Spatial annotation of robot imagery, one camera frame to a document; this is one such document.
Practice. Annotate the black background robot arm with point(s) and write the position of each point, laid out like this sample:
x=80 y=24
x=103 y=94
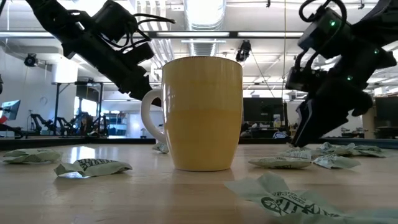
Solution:
x=12 y=130
x=38 y=117
x=84 y=124

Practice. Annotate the black ceiling camera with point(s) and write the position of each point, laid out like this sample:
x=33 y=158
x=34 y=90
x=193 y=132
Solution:
x=243 y=51
x=31 y=60

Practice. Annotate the clear plastic container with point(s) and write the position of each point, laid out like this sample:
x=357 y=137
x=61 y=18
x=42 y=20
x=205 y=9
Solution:
x=161 y=148

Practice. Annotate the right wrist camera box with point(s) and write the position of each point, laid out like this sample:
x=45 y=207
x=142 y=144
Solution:
x=298 y=79

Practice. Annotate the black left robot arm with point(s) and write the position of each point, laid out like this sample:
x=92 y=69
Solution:
x=56 y=18

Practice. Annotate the blue storage shelving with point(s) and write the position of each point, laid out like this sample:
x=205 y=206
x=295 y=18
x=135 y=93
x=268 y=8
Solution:
x=116 y=127

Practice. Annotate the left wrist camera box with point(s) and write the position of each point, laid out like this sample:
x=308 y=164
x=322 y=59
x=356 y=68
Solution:
x=138 y=56

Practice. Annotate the black crossbar with light strips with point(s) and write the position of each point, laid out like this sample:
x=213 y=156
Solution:
x=233 y=34

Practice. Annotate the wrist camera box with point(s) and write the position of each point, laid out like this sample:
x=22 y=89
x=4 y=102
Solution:
x=298 y=79
x=138 y=56

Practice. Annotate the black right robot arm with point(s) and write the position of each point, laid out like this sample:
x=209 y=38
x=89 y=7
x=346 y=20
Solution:
x=367 y=34

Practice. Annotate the silver ceiling air duct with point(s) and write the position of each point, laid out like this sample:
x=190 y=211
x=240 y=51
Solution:
x=203 y=15

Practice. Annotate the tilted computer monitor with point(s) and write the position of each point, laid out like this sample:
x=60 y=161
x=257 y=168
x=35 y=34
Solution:
x=11 y=109

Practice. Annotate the red strip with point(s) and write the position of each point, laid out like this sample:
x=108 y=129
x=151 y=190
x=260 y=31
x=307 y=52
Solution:
x=3 y=120

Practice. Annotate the white hanging cylinder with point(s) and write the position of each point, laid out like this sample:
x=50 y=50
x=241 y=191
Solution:
x=63 y=73

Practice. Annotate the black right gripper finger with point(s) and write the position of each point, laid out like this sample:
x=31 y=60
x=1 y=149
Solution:
x=323 y=124
x=301 y=121

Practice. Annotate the dark wide monitor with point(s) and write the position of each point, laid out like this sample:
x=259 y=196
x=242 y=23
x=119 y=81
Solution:
x=262 y=110

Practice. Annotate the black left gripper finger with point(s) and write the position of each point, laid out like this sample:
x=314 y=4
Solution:
x=149 y=96

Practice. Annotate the black metal stand frame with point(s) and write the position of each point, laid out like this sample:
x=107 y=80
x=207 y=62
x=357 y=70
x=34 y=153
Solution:
x=56 y=109

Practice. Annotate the white and blue bag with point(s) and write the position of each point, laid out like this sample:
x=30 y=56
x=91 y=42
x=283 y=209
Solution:
x=280 y=135

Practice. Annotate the yellow ceramic mug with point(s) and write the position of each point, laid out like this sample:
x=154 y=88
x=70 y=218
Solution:
x=202 y=118

